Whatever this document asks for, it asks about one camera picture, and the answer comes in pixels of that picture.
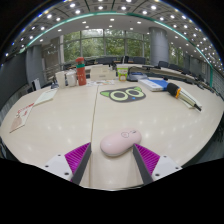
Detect white lidded mug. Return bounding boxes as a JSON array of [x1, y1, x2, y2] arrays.
[[65, 69, 78, 88]]

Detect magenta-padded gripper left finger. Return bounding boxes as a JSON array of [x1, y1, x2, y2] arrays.
[[43, 142, 93, 186]]

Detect grey cat-shaped mouse pad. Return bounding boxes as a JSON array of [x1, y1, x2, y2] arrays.
[[99, 85, 147, 104]]

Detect printed paper cup with straw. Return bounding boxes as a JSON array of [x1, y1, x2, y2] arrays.
[[116, 63, 130, 82]]

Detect cream cardboard box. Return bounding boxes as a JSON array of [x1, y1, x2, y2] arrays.
[[89, 64, 118, 82]]

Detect pink computer mouse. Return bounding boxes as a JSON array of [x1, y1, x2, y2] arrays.
[[99, 128, 143, 158]]

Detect black gooseneck conference microphone unit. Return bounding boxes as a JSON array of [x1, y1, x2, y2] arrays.
[[126, 65, 149, 83]]

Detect round ceiling lights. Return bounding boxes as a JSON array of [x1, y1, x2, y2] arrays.
[[4, 0, 223, 64]]

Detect red and white leaflet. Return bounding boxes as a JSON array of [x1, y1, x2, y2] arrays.
[[9, 102, 35, 134]]

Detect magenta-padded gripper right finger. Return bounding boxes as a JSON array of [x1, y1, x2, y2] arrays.
[[132, 143, 184, 186]]

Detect red bottle with green band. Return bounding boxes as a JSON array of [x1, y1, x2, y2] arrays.
[[75, 56, 88, 87]]

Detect blue and white book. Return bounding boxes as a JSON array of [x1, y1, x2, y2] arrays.
[[138, 78, 171, 93]]

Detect long curved conference desk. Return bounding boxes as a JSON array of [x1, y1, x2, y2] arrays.
[[63, 62, 216, 93]]

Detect white paper cup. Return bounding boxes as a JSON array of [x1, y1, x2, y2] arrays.
[[54, 70, 67, 89]]

